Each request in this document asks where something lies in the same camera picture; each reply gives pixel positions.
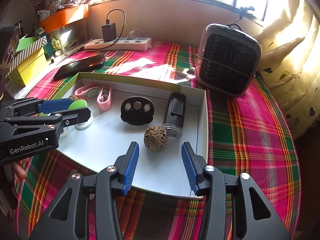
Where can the yellow cardboard box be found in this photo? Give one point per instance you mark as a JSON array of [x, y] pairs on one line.
[[24, 73]]

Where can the cream heart pattern curtain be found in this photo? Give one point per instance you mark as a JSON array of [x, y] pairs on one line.
[[289, 63]]

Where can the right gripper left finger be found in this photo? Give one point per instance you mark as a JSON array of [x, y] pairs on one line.
[[115, 180]]

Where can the white plug on strip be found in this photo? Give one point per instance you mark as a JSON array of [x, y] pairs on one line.
[[132, 34]]

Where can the green white cardboard box tray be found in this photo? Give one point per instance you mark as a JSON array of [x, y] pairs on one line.
[[108, 136]]

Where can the striped green gift box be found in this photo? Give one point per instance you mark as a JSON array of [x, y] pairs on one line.
[[25, 53]]

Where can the pink plastic clip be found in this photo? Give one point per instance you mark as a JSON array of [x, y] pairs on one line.
[[104, 98]]

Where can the black smartphone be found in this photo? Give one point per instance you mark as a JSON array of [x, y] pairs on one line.
[[84, 65]]

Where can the light brown pitted walnut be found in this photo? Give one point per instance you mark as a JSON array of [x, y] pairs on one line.
[[155, 138]]

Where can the black oval three-button device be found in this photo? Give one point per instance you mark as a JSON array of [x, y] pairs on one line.
[[137, 111]]

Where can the black charger adapter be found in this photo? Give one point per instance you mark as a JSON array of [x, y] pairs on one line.
[[109, 31]]

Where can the orange storage box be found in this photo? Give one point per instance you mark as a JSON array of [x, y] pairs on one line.
[[64, 17]]

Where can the white power strip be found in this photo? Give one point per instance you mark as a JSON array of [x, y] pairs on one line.
[[122, 43]]

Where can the person left hand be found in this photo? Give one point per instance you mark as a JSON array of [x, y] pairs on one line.
[[18, 170]]

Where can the brown wrinkled walnut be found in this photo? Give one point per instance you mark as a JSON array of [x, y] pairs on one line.
[[73, 97]]

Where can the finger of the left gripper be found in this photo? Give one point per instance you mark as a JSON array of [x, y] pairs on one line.
[[32, 106], [25, 124]]

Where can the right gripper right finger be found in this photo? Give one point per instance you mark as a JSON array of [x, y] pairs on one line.
[[208, 182]]

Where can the black clear bike light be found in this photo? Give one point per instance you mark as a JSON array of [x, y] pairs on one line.
[[174, 115]]

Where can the pink clip with green pad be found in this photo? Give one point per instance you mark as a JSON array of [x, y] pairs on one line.
[[87, 91]]

